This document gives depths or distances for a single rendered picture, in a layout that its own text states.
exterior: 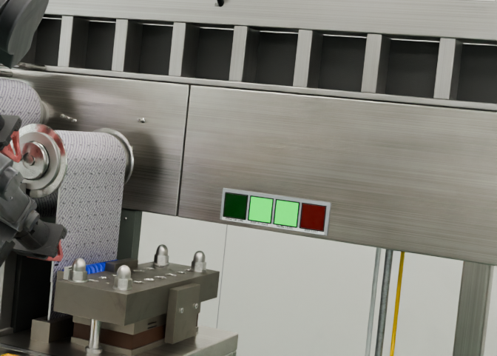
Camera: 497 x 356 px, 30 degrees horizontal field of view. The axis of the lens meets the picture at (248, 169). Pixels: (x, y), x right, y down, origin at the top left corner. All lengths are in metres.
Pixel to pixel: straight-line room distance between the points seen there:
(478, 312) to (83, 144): 0.91
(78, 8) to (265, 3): 0.48
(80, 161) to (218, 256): 2.80
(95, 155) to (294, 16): 0.51
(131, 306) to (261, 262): 2.82
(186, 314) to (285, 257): 2.60
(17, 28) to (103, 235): 1.12
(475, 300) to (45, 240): 0.91
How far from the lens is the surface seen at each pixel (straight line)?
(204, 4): 2.10
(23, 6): 0.94
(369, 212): 1.93
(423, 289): 4.33
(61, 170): 1.86
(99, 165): 1.97
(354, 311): 4.43
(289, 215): 1.98
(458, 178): 1.88
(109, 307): 1.77
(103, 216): 2.01
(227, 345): 2.06
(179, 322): 1.91
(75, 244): 1.93
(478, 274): 2.05
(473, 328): 2.07
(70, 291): 1.82
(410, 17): 1.93
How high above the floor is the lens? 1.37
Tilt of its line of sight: 3 degrees down
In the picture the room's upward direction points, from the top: 6 degrees clockwise
